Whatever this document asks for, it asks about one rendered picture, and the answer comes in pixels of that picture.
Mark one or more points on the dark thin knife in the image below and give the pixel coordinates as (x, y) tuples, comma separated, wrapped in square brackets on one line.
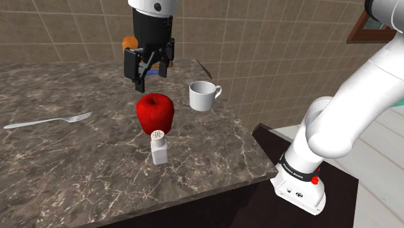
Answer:
[(204, 69)]

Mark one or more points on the white mug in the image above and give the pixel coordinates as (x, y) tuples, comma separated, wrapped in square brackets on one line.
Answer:
[(202, 98)]

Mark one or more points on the silver fork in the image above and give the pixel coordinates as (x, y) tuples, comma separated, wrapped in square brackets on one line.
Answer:
[(47, 120)]

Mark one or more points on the brown framed window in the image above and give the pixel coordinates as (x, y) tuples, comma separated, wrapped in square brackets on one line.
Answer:
[(369, 36)]

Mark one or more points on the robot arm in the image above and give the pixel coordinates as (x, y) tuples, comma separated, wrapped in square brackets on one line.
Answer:
[(353, 104)]

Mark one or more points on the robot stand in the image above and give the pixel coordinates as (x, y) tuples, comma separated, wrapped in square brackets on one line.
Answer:
[(334, 218)]

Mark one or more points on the white salt shaker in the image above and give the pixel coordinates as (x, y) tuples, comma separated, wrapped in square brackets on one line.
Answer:
[(159, 153)]

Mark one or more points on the orange container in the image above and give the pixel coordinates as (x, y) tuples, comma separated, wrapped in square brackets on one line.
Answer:
[(128, 42)]

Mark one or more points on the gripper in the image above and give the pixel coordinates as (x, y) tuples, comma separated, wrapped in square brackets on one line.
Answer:
[(151, 31)]

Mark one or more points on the red apple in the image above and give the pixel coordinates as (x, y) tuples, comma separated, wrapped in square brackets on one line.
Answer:
[(155, 114)]

